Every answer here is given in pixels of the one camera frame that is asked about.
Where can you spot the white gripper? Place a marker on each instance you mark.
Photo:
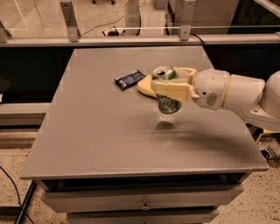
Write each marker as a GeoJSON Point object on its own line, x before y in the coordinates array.
{"type": "Point", "coordinates": [210, 87]}

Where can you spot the green soda can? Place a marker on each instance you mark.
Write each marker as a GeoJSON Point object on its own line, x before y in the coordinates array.
{"type": "Point", "coordinates": [159, 84]}

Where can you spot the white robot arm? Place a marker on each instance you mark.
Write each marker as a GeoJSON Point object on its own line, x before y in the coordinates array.
{"type": "Point", "coordinates": [255, 101]}

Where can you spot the yellow wavy sponge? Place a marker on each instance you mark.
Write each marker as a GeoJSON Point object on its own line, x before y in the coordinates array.
{"type": "Point", "coordinates": [144, 86]}

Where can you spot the dark blue snack packet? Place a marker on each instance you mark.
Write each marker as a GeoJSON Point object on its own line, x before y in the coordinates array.
{"type": "Point", "coordinates": [129, 80]}

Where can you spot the grey table drawer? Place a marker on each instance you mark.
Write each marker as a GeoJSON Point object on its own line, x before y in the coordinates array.
{"type": "Point", "coordinates": [141, 199]}

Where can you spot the grey metal rail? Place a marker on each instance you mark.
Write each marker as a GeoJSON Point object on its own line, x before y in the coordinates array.
{"type": "Point", "coordinates": [166, 40]}

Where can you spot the right metal bracket post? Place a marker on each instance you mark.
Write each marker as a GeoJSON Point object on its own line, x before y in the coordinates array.
{"type": "Point", "coordinates": [186, 19]}

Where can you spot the metal bracket post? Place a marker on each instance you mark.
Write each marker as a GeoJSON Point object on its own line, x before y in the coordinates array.
{"type": "Point", "coordinates": [186, 19]}
{"type": "Point", "coordinates": [70, 20]}

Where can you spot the left metal bracket post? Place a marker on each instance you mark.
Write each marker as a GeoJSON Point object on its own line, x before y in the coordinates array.
{"type": "Point", "coordinates": [70, 20]}

